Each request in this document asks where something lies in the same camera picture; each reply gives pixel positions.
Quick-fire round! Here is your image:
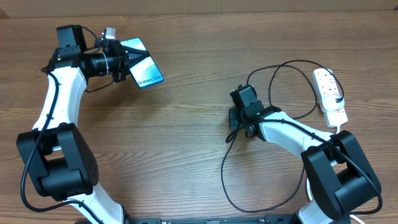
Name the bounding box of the Samsung Galaxy smartphone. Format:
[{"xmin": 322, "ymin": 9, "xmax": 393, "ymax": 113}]
[{"xmin": 121, "ymin": 38, "xmax": 164, "ymax": 88}]

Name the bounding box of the black USB charging cable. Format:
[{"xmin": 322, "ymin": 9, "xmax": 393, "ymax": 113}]
[{"xmin": 220, "ymin": 59, "xmax": 345, "ymax": 214}]

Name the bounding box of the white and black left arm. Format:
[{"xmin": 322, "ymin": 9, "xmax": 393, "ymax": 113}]
[{"xmin": 16, "ymin": 25, "xmax": 164, "ymax": 223}]

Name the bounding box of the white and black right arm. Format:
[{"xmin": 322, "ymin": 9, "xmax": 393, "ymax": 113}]
[{"xmin": 226, "ymin": 85, "xmax": 382, "ymax": 223}]

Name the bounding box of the white charger plug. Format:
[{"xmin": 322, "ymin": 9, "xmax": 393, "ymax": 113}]
[{"xmin": 320, "ymin": 95, "xmax": 345, "ymax": 113}]

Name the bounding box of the white power strip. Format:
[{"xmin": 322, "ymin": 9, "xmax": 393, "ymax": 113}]
[{"xmin": 312, "ymin": 68, "xmax": 348, "ymax": 128}]

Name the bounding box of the white power strip cord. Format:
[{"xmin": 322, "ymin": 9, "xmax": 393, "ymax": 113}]
[{"xmin": 305, "ymin": 124, "xmax": 367, "ymax": 224}]

